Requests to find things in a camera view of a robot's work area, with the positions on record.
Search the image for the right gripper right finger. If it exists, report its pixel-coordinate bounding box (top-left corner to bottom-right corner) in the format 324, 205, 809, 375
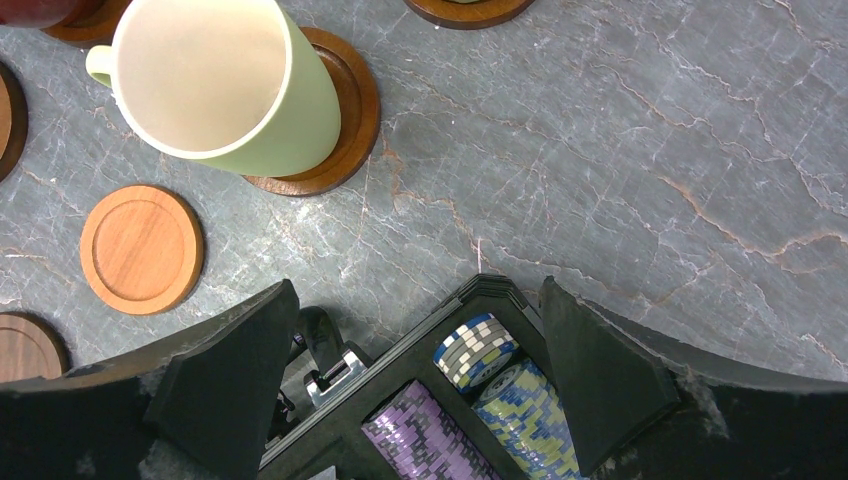
539, 278, 847, 479

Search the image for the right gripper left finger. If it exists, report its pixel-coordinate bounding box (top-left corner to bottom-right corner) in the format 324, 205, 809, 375
1, 280, 300, 479

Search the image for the light wooden coaster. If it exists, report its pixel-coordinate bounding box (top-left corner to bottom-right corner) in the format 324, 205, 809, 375
80, 184, 205, 316

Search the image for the dark wooden coaster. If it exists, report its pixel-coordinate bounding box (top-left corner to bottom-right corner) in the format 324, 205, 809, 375
1, 312, 71, 383

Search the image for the light green mug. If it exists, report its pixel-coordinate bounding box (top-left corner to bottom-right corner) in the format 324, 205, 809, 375
85, 0, 342, 177

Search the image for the brown wooden coaster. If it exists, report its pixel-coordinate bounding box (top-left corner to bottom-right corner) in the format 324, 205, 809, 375
42, 0, 131, 49
1, 62, 29, 180
404, 0, 534, 30
245, 27, 381, 197

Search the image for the white bowl mug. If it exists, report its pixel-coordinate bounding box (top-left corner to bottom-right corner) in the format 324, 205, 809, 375
1, 0, 80, 29

